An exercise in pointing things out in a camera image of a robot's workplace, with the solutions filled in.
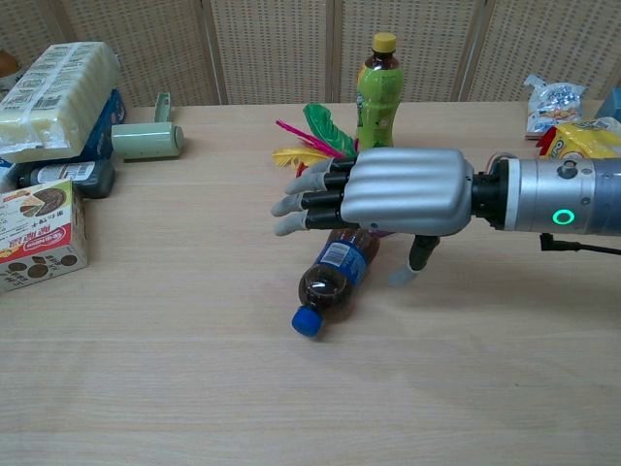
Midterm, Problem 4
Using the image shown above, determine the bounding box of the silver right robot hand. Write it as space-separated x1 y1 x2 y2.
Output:
270 148 474 288

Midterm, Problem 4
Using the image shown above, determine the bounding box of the cola bottle with blue cap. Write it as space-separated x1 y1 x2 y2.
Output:
290 226 382 339

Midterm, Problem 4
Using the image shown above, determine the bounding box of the green tea bottle yellow cap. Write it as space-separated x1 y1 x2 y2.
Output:
355 32 406 150

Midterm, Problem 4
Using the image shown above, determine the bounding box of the colourful feather shuttlecock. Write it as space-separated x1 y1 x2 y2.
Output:
271 102 361 172

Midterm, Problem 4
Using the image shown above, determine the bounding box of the white blue snack bag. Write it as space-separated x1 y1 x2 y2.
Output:
522 73 589 135

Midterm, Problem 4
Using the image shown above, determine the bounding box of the yellow snack bag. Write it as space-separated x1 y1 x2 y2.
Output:
535 118 621 162

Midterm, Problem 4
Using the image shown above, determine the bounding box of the perforated folding screen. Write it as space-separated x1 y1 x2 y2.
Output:
0 0 621 107

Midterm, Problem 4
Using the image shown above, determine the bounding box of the light blue box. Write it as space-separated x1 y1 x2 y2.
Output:
594 85 621 122

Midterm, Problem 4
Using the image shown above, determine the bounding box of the pale green lint roller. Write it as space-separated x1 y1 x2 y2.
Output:
111 91 185 162

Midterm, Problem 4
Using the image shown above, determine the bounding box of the blue packaged box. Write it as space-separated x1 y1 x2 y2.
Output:
77 88 128 162

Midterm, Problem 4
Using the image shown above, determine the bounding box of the dark grey lying bottle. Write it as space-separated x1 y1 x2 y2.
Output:
16 158 117 200

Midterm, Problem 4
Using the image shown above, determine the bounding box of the cookie box with red print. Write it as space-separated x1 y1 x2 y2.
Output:
0 179 90 294

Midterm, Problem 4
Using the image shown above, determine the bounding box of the brown round object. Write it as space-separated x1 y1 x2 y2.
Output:
0 48 23 91

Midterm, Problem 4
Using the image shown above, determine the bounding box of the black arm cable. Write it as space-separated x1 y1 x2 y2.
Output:
539 232 621 256

